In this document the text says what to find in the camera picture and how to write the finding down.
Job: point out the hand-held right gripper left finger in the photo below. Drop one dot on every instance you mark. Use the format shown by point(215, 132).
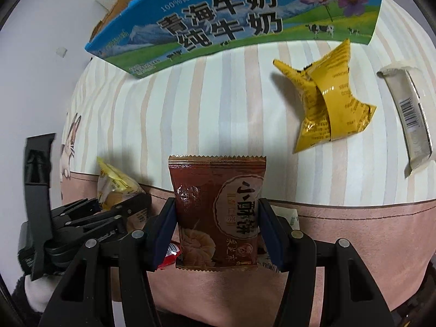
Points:
point(163, 231)

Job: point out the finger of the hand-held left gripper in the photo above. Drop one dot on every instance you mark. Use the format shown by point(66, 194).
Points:
point(78, 209)
point(133, 206)

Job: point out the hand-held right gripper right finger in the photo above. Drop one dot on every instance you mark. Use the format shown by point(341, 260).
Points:
point(270, 235)

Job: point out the yellow pastry snack packet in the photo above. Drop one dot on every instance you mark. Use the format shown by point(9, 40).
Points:
point(115, 180)

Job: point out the brown cookie snack packet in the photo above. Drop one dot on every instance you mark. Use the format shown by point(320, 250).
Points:
point(204, 190)

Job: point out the printed cardboard box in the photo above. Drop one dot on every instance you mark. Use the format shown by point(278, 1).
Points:
point(221, 24)

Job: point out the person's left forearm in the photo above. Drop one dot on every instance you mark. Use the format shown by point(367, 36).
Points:
point(27, 296)

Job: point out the small red snack packet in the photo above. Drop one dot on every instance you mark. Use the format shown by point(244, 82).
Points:
point(172, 253)

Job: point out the small white triangular packet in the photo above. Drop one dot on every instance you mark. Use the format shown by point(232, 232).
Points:
point(289, 218)

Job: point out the cat printed blanket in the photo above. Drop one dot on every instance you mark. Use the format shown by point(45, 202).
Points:
point(221, 109)

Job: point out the crumpled yellow snack packet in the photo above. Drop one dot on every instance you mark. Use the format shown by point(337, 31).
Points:
point(323, 109)

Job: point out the white bar snack packet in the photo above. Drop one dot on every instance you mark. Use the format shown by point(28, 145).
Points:
point(414, 122)

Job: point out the white wall socket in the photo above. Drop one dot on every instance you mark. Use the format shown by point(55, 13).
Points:
point(61, 51)

